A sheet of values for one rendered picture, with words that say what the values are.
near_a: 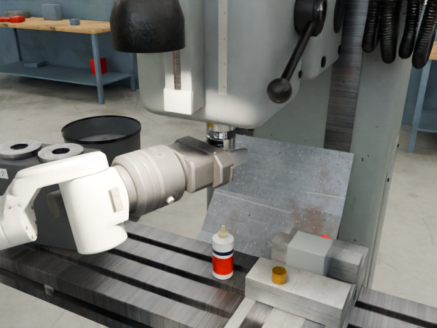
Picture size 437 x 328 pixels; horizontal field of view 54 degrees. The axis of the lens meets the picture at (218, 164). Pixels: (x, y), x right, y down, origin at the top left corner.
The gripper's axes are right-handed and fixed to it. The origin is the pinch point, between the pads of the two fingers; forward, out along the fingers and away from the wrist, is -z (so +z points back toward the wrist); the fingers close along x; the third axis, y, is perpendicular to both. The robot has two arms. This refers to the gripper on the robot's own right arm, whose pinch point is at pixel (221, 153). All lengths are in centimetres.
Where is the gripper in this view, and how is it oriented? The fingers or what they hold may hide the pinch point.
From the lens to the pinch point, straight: 70.2
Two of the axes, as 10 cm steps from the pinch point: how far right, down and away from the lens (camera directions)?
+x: -6.8, -3.0, 6.7
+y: -0.1, 9.1, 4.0
